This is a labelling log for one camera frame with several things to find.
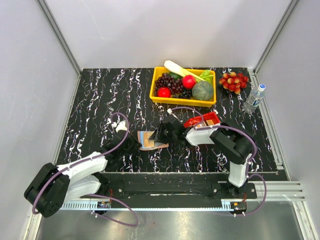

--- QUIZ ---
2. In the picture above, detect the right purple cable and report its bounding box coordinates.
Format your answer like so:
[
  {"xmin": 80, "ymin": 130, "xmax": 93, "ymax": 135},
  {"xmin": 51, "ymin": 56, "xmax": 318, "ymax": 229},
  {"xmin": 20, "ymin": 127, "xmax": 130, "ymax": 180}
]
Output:
[{"xmin": 169, "ymin": 106, "xmax": 268, "ymax": 217}]

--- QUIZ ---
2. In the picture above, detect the dark blueberry bunch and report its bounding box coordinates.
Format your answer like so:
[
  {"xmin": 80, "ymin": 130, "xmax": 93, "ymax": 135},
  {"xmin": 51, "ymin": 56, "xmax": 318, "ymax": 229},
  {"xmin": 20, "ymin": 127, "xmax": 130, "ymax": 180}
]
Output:
[{"xmin": 171, "ymin": 89, "xmax": 193, "ymax": 100}]

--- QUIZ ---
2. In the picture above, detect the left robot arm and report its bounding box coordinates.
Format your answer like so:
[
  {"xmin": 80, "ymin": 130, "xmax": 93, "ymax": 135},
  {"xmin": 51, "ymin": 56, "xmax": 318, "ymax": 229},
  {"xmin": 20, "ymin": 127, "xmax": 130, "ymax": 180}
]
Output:
[{"xmin": 23, "ymin": 120, "xmax": 141, "ymax": 218}]

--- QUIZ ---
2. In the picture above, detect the red apple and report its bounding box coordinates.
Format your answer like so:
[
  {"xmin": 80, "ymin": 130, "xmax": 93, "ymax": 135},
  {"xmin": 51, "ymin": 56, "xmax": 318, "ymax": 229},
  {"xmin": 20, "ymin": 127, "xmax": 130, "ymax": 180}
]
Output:
[{"xmin": 182, "ymin": 75, "xmax": 197, "ymax": 90}]

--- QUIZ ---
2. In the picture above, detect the red plastic bin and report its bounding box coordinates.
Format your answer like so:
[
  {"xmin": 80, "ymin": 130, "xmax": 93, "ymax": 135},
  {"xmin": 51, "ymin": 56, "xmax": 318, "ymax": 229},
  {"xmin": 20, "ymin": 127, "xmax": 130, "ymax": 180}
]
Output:
[{"xmin": 183, "ymin": 112, "xmax": 221, "ymax": 128}]

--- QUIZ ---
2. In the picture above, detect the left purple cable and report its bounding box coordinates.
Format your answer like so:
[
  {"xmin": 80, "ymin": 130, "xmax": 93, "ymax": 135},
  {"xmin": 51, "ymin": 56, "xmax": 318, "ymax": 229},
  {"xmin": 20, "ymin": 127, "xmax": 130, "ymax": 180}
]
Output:
[{"xmin": 31, "ymin": 112, "xmax": 140, "ymax": 228}]

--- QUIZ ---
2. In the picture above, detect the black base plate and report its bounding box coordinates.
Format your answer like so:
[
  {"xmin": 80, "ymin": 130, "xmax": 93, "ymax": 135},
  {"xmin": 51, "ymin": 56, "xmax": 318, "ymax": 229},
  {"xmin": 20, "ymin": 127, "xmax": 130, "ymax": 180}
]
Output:
[{"xmin": 79, "ymin": 181, "xmax": 258, "ymax": 201}]

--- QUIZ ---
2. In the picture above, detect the white leek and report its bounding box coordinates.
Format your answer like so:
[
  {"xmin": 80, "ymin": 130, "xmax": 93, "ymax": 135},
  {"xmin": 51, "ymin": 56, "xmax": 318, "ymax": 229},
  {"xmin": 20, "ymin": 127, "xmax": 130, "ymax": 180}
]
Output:
[{"xmin": 164, "ymin": 60, "xmax": 205, "ymax": 82}]

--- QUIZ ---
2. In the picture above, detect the red tomato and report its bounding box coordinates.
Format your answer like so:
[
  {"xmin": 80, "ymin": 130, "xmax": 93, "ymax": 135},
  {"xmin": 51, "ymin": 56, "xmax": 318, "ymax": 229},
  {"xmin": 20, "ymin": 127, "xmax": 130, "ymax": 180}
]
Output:
[{"xmin": 157, "ymin": 87, "xmax": 172, "ymax": 98}]

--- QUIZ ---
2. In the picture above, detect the green cantaloupe melon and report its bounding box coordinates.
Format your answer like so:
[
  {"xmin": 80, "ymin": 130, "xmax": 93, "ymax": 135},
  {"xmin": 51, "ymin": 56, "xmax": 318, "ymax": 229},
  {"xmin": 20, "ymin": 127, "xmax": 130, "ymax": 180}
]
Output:
[{"xmin": 192, "ymin": 81, "xmax": 214, "ymax": 101}]

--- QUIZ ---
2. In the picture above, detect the green lettuce leaf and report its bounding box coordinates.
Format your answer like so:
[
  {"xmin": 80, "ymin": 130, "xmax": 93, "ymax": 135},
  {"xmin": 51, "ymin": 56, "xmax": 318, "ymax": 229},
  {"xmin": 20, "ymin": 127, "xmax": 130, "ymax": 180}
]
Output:
[{"xmin": 199, "ymin": 69, "xmax": 214, "ymax": 84}]

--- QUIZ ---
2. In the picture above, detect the pink leather card holder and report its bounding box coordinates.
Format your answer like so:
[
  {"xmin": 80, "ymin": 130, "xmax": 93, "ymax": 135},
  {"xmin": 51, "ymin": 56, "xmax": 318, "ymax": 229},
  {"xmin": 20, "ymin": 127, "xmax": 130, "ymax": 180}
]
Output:
[{"xmin": 137, "ymin": 131, "xmax": 169, "ymax": 151}]

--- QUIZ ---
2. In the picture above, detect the gold credit card in bin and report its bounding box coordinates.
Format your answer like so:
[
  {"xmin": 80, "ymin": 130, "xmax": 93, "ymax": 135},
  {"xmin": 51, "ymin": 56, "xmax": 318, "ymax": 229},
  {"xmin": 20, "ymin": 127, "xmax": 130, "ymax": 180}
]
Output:
[{"xmin": 196, "ymin": 119, "xmax": 220, "ymax": 128}]

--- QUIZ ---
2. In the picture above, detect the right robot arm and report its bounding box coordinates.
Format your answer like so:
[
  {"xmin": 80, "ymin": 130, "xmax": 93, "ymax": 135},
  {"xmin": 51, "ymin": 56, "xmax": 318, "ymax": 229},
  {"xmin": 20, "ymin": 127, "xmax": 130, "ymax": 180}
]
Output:
[{"xmin": 149, "ymin": 108, "xmax": 258, "ymax": 198}]

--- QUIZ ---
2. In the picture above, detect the clear water bottle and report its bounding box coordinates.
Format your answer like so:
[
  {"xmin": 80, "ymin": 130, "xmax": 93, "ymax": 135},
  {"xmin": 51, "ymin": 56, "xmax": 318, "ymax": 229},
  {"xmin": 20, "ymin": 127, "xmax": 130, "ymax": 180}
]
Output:
[{"xmin": 242, "ymin": 84, "xmax": 266, "ymax": 115}]

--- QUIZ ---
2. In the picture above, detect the red lychee bunch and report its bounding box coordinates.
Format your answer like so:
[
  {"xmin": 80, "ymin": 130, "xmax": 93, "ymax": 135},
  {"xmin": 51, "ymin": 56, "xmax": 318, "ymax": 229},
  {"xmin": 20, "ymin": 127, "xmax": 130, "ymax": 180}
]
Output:
[{"xmin": 218, "ymin": 71, "xmax": 249, "ymax": 95}]

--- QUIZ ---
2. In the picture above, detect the purple grape bunch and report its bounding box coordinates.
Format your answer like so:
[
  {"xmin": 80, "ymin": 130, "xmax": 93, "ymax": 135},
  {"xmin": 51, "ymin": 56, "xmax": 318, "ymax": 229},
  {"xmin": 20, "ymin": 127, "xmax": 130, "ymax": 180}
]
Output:
[{"xmin": 153, "ymin": 72, "xmax": 185, "ymax": 97}]

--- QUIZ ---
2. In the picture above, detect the purple cable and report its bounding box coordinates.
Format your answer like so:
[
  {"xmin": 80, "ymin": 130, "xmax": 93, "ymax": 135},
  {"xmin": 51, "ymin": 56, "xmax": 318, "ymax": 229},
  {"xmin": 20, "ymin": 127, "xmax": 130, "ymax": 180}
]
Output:
[
  {"xmin": 31, "ymin": 112, "xmax": 140, "ymax": 228},
  {"xmin": 169, "ymin": 106, "xmax": 268, "ymax": 217}
]

